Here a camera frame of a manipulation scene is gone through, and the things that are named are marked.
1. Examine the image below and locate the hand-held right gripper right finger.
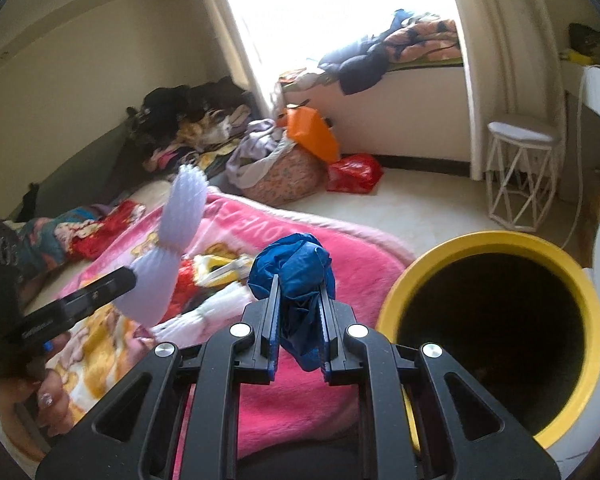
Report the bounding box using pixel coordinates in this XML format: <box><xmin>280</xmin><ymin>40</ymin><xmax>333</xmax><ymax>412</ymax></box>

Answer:
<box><xmin>317</xmin><ymin>285</ymin><xmax>563</xmax><ymax>480</ymax></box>

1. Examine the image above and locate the cream curtain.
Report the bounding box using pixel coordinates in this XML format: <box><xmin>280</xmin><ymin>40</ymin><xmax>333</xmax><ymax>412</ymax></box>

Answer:
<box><xmin>440</xmin><ymin>0</ymin><xmax>567</xmax><ymax>182</ymax></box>
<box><xmin>192</xmin><ymin>0</ymin><xmax>282</xmax><ymax>117</ymax></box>

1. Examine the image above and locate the orange patterned blanket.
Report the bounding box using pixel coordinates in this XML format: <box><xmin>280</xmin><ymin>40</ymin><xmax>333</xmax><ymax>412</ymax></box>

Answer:
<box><xmin>382</xmin><ymin>10</ymin><xmax>462</xmax><ymax>63</ymax></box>

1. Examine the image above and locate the white window seat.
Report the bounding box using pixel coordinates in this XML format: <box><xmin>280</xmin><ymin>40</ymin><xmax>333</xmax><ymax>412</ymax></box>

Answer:
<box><xmin>280</xmin><ymin>57</ymin><xmax>474</xmax><ymax>163</ymax></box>

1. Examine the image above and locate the floral fabric basket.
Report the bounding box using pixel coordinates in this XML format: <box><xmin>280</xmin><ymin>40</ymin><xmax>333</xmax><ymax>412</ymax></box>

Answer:
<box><xmin>240</xmin><ymin>145</ymin><xmax>329</xmax><ymax>207</ymax></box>

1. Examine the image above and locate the pile of clothes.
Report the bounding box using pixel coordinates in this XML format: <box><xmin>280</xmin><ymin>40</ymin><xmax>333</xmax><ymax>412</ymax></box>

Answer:
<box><xmin>125</xmin><ymin>77</ymin><xmax>255</xmax><ymax>177</ymax></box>

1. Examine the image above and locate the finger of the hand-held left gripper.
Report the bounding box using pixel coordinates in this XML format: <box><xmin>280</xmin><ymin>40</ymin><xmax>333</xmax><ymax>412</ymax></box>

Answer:
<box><xmin>60</xmin><ymin>266</ymin><xmax>137</xmax><ymax>322</ymax></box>

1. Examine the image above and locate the yellow trash bin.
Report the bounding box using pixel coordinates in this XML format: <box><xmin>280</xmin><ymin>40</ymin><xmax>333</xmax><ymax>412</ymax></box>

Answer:
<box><xmin>375</xmin><ymin>230</ymin><xmax>600</xmax><ymax>451</ymax></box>

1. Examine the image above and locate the orange bag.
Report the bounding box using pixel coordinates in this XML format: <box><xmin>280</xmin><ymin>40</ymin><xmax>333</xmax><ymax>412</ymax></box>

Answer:
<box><xmin>286</xmin><ymin>106</ymin><xmax>342</xmax><ymax>163</ymax></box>

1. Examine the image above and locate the blue plastic bag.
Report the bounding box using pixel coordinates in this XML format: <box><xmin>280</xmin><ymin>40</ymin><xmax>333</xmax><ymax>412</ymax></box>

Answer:
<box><xmin>248</xmin><ymin>232</ymin><xmax>337</xmax><ymax>372</ymax></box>

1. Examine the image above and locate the white cable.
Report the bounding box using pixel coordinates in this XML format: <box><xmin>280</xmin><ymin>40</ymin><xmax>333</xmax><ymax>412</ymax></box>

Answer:
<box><xmin>560</xmin><ymin>67</ymin><xmax>590</xmax><ymax>252</ymax></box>

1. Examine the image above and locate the dark navy jacket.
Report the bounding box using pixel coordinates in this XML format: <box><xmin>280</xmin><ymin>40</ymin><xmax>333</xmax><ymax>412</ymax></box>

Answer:
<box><xmin>319</xmin><ymin>35</ymin><xmax>390</xmax><ymax>96</ymax></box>

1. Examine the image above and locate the red plastic bag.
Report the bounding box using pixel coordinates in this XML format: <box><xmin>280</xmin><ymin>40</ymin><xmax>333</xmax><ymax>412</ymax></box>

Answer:
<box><xmin>326</xmin><ymin>153</ymin><xmax>385</xmax><ymax>195</ymax></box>

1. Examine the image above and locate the person's left hand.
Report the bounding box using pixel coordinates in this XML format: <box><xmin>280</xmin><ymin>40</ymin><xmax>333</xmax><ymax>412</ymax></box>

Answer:
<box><xmin>0</xmin><ymin>332</ymin><xmax>76</xmax><ymax>438</ymax></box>

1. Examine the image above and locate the colourful printed quilt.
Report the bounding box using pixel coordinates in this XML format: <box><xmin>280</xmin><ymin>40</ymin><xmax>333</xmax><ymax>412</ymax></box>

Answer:
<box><xmin>15</xmin><ymin>200</ymin><xmax>147</xmax><ymax>262</ymax></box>

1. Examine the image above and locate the white wire frame stool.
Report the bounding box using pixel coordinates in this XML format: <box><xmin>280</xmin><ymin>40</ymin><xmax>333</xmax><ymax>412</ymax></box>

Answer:
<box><xmin>485</xmin><ymin>115</ymin><xmax>566</xmax><ymax>233</ymax></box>

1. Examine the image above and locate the pink bear print blanket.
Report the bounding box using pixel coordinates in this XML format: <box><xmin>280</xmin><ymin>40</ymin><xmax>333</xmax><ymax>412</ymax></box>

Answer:
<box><xmin>0</xmin><ymin>187</ymin><xmax>417</xmax><ymax>468</ymax></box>

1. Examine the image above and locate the lavender garment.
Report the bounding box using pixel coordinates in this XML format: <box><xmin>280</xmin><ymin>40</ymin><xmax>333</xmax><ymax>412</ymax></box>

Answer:
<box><xmin>225</xmin><ymin>119</ymin><xmax>297</xmax><ymax>191</ymax></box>

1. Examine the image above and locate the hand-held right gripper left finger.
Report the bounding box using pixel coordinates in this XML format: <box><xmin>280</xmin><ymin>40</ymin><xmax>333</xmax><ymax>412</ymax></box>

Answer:
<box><xmin>35</xmin><ymin>277</ymin><xmax>281</xmax><ymax>480</ymax></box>

